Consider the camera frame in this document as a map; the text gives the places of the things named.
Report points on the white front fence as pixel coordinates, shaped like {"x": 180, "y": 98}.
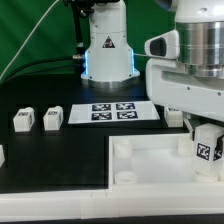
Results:
{"x": 119, "y": 201}

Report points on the white left block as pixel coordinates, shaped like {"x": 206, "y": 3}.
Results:
{"x": 2, "y": 157}

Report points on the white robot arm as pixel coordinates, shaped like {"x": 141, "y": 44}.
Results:
{"x": 107, "y": 47}

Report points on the white square tabletop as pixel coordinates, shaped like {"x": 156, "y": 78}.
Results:
{"x": 160, "y": 161}

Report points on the white marker sheet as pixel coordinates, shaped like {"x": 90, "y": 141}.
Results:
{"x": 113, "y": 112}

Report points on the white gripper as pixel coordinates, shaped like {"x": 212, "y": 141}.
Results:
{"x": 185, "y": 71}

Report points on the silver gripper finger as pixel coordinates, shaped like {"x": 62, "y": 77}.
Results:
{"x": 219, "y": 148}

